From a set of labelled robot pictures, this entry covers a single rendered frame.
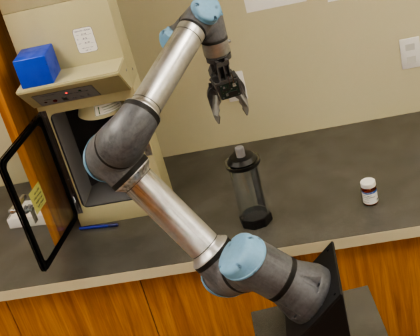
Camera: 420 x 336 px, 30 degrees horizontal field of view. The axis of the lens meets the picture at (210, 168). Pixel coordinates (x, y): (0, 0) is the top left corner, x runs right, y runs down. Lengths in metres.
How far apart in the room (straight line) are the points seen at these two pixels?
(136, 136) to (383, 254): 0.95
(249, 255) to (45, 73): 0.90
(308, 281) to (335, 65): 1.18
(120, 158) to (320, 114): 1.27
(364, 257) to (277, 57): 0.83
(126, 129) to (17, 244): 1.08
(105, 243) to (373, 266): 0.86
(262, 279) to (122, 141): 0.45
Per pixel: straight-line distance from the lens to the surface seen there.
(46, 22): 2.40
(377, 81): 2.90
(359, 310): 2.07
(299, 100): 2.90
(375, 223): 2.36
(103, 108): 2.50
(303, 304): 1.85
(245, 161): 2.32
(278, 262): 1.82
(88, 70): 2.37
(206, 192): 2.69
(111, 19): 2.36
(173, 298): 2.51
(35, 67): 2.35
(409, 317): 2.58
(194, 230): 1.91
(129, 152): 1.80
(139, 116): 1.78
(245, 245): 1.81
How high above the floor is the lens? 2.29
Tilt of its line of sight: 29 degrees down
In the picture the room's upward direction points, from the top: 15 degrees counter-clockwise
